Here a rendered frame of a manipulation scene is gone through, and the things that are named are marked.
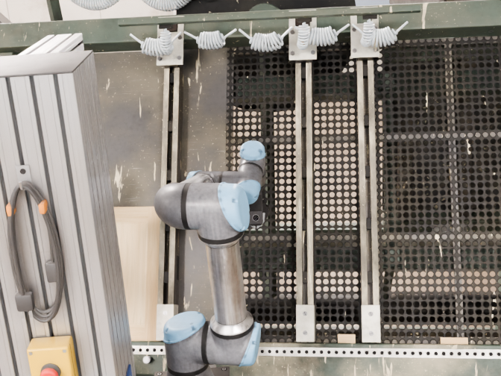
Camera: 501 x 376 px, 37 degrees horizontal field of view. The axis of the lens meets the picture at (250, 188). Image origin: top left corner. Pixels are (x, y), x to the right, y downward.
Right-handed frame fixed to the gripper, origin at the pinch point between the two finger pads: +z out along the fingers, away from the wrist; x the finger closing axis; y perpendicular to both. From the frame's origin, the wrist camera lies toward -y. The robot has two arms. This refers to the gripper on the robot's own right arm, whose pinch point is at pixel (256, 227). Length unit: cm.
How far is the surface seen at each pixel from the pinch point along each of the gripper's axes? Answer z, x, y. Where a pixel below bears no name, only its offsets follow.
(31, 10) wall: 358, 259, 691
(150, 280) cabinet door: 28.3, 39.1, 1.7
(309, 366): 37, -15, -32
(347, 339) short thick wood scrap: 34, -29, -25
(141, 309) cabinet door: 34, 43, -6
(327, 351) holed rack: 33.2, -21.6, -29.2
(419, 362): 33, -52, -36
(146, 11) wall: 368, 109, 686
